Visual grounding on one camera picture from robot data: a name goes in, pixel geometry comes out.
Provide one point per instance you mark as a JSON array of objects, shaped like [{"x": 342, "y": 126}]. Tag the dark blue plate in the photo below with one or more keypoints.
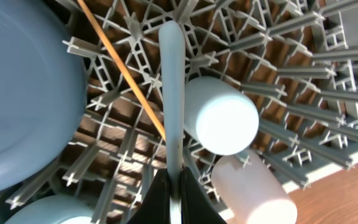
[{"x": 42, "y": 89}]

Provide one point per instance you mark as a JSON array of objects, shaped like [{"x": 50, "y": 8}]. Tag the light blue bowl with rice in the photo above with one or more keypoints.
[{"x": 53, "y": 210}]

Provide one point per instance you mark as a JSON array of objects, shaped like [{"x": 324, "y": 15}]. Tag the pink cup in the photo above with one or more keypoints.
[{"x": 251, "y": 192}]

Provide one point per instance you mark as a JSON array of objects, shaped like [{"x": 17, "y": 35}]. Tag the wooden chopstick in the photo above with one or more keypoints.
[{"x": 123, "y": 69}]

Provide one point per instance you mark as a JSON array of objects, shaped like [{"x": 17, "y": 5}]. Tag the light blue cup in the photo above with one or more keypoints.
[{"x": 221, "y": 118}]

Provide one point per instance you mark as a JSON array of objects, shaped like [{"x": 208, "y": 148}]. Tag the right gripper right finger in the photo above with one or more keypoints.
[{"x": 195, "y": 207}]

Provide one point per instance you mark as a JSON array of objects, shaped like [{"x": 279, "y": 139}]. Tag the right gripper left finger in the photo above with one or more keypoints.
[{"x": 155, "y": 206}]

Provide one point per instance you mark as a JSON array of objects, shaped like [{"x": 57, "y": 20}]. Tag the light blue plastic knife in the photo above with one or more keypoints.
[{"x": 172, "y": 54}]

